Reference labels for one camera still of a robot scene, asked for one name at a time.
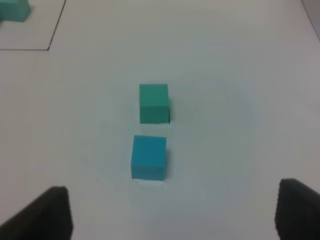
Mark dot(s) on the blue cube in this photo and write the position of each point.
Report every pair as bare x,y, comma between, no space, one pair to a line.
148,159

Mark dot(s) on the green template cube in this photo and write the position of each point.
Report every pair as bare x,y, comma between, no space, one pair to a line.
14,10

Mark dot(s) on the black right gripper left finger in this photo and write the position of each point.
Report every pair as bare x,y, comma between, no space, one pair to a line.
48,217

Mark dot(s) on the white template sheet black outline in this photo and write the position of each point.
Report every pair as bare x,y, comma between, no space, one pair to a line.
37,32

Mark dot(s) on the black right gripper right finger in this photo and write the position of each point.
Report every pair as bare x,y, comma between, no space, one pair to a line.
297,213

